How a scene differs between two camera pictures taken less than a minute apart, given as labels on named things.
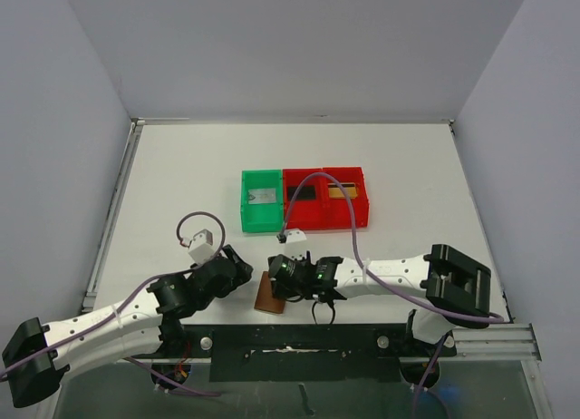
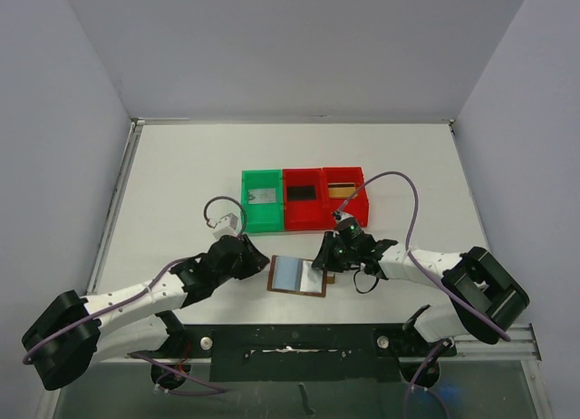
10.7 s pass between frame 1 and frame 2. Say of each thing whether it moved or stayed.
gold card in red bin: stayed
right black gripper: moved
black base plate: stayed
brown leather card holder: moved
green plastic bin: stayed
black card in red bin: stayed
